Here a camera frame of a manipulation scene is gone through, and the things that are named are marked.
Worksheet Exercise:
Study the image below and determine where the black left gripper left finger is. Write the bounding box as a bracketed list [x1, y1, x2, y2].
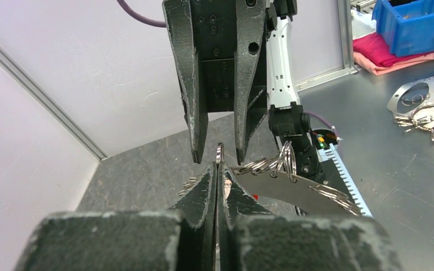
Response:
[15, 163, 217, 270]

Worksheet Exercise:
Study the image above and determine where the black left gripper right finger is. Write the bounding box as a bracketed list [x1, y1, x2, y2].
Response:
[217, 163, 402, 270]

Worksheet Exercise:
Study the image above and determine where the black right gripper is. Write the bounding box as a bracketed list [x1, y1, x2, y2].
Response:
[163, 1, 267, 164]

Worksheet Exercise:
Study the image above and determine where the large ring of keyrings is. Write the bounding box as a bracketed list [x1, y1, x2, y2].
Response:
[177, 141, 364, 218]

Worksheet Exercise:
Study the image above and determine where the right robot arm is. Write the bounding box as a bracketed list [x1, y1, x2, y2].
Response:
[163, 1, 322, 178]

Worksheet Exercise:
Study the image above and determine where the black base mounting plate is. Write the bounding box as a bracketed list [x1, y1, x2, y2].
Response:
[276, 134, 353, 218]

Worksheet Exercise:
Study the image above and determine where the pink folded cloth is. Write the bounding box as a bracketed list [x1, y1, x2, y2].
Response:
[353, 32, 434, 76]

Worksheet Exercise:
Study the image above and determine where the blue plastic bin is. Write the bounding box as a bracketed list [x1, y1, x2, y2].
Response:
[372, 0, 434, 57]

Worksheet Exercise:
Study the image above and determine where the white toothed cable duct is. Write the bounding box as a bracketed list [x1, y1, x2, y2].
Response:
[318, 143, 374, 218]

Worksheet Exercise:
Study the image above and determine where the spare metal key ring plate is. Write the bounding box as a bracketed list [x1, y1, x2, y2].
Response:
[387, 76, 434, 142]

